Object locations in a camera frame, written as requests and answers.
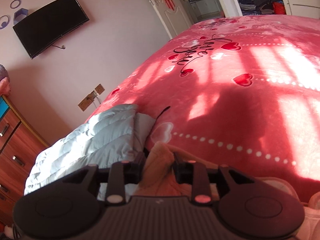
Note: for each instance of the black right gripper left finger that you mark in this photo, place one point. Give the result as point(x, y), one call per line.
point(120, 174)

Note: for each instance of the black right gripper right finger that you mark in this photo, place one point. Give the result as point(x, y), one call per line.
point(205, 182)

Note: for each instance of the white bedroom door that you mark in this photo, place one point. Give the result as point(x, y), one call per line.
point(172, 15)

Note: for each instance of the dark folded clothes pile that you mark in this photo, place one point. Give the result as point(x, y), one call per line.
point(262, 7)

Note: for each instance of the light blue puffer jacket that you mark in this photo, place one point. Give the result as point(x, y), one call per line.
point(115, 135)

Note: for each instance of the pink heart print bedspread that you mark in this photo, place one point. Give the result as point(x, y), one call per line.
point(241, 91)

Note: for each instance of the brown wooden dresser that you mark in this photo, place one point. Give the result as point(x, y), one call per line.
point(20, 145)

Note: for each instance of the gold wall power socket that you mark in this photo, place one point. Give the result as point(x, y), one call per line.
point(91, 98)

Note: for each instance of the black wall mounted television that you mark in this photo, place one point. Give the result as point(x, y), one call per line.
point(48, 24)

